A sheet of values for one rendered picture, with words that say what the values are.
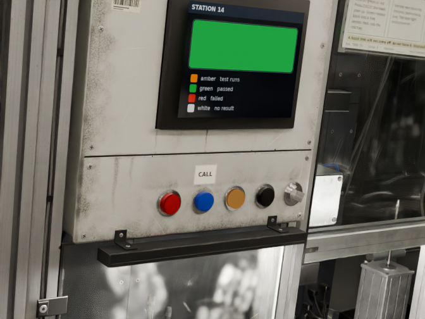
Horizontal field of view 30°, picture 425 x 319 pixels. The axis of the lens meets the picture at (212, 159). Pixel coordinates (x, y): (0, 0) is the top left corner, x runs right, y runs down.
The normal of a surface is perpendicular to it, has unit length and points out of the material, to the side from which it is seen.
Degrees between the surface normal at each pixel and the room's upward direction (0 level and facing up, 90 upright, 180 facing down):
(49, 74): 90
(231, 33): 90
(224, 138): 90
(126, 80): 90
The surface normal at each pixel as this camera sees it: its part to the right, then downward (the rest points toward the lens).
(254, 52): 0.58, 0.22
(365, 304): -0.80, 0.04
